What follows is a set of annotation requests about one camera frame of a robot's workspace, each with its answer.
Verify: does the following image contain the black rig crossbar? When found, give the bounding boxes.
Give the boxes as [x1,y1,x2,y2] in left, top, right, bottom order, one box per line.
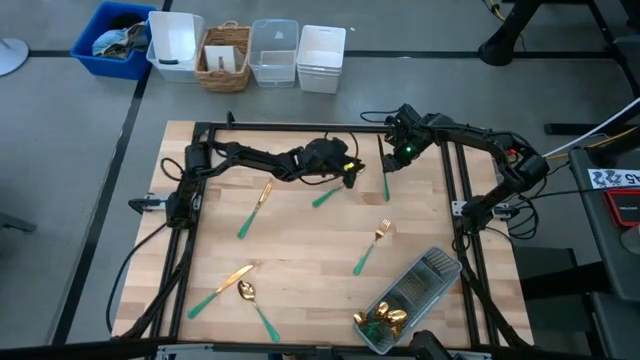
[0,335,640,360]

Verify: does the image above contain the black floor cable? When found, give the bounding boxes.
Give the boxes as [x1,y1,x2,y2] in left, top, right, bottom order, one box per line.
[104,222,169,335]

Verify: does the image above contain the gold knife green handle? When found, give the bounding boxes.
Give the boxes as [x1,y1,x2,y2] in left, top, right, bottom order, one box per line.
[186,263,255,321]
[236,177,275,241]
[375,133,392,204]

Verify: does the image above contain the black desk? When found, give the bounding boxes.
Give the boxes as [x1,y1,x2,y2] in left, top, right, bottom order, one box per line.
[568,142,640,304]

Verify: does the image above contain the red flat device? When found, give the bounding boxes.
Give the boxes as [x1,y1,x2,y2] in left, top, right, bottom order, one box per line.
[602,187,640,229]

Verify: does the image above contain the black floor object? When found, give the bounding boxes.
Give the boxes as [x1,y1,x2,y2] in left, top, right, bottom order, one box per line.
[0,212,39,235]

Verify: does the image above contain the black table clamp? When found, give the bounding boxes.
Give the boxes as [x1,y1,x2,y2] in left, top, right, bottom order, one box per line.
[127,194,169,215]

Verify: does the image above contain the white plastic bin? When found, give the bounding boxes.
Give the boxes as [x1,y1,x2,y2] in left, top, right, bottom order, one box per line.
[295,24,348,95]
[145,10,205,84]

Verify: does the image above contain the white box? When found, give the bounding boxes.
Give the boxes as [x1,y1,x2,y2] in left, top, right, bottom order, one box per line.
[203,44,246,74]

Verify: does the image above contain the wicker basket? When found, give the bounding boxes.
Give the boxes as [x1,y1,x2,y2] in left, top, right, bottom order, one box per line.
[193,19,253,94]

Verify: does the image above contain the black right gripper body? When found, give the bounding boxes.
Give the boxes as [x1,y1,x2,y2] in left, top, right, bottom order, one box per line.
[387,103,436,162]

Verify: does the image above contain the gold fork green handle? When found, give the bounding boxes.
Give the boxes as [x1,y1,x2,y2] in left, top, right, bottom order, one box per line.
[311,182,351,210]
[352,218,393,277]

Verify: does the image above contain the white round stand base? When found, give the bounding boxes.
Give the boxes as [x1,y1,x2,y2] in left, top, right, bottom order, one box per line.
[0,37,30,78]

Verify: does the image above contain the blue plastic bin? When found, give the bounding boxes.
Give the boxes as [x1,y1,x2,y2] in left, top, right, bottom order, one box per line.
[69,0,159,81]

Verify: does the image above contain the pile of clothes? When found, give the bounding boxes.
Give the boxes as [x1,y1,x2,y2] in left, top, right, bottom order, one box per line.
[91,12,151,61]

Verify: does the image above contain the clear plastic bin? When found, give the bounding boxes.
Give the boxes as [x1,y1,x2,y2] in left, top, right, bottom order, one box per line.
[248,18,300,90]

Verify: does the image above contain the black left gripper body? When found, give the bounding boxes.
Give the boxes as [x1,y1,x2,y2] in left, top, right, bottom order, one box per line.
[303,139,365,180]

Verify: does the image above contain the black stand foot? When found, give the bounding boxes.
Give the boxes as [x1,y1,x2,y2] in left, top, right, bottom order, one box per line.
[477,0,541,68]

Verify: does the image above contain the black aluminium table frame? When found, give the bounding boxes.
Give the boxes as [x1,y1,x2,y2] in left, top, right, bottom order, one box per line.
[119,119,531,349]

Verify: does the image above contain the white printed label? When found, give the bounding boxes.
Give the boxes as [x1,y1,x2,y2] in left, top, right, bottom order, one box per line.
[587,168,640,190]

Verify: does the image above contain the white hanging cable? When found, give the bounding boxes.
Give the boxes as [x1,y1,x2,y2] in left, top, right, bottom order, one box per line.
[542,97,640,160]

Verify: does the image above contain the grey plastic cutlery bin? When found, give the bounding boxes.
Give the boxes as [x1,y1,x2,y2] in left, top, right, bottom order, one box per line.
[351,245,464,356]

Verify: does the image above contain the yellow hanging cable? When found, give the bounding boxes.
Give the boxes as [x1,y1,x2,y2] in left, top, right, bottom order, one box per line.
[544,127,640,162]

